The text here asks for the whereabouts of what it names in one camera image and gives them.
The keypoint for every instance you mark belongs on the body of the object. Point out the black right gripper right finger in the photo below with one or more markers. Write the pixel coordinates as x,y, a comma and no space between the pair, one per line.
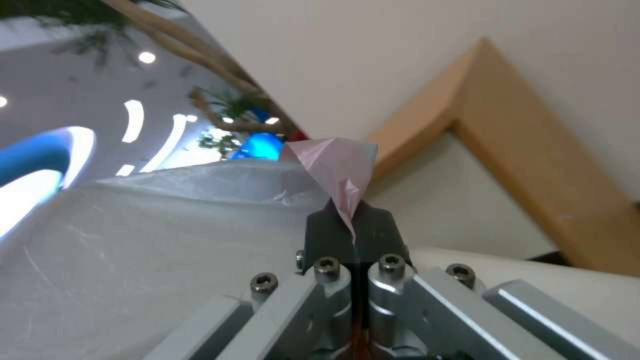
430,303

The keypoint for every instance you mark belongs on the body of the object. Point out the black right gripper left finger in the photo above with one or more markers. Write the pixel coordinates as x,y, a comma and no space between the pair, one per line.
280,307

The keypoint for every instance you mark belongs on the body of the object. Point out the pink garbage bag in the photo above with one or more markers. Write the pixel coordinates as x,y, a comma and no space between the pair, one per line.
340,168

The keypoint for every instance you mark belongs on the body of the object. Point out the grey translucent trash can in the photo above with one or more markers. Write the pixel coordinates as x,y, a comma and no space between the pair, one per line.
150,240

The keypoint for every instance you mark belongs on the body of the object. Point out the indoor tree with brown trunk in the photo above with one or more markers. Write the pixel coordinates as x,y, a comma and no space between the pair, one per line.
200,63

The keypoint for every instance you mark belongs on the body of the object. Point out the blue curved structure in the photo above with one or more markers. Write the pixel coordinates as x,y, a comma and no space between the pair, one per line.
35,157

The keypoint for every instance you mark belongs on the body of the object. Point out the light wooden frame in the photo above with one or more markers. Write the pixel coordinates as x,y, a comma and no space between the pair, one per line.
505,142

